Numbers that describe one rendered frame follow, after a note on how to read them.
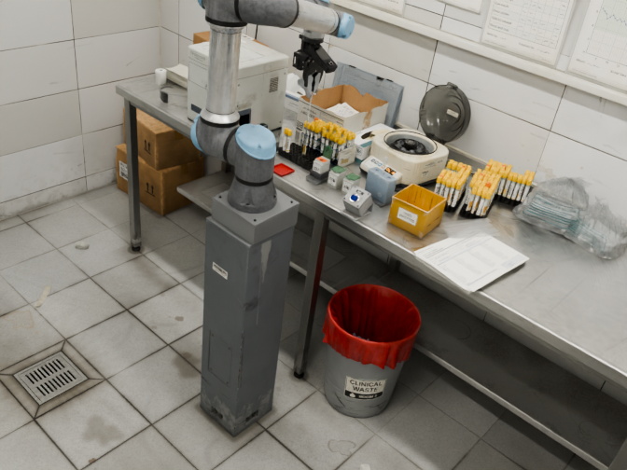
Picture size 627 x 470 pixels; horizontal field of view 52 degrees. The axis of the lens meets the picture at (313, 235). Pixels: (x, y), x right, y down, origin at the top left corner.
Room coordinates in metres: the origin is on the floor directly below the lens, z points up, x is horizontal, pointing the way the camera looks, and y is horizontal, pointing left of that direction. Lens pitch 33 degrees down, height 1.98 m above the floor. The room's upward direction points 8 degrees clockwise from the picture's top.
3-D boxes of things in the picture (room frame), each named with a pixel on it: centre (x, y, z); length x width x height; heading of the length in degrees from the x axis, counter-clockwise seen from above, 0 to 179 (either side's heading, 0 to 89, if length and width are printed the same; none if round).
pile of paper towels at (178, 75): (2.76, 0.66, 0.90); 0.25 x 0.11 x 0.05; 52
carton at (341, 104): (2.45, -0.04, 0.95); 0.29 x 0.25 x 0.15; 142
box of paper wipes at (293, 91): (2.71, 0.19, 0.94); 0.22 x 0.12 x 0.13; 56
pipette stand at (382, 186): (1.95, -0.20, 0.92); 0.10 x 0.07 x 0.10; 44
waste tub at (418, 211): (1.83, -0.32, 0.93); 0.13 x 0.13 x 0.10; 57
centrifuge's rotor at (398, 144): (2.20, -0.31, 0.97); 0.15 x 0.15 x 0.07
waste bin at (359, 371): (1.88, -0.27, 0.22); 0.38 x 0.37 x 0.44; 52
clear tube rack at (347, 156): (2.23, 0.00, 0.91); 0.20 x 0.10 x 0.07; 52
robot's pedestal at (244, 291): (1.70, 0.20, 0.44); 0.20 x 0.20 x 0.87; 52
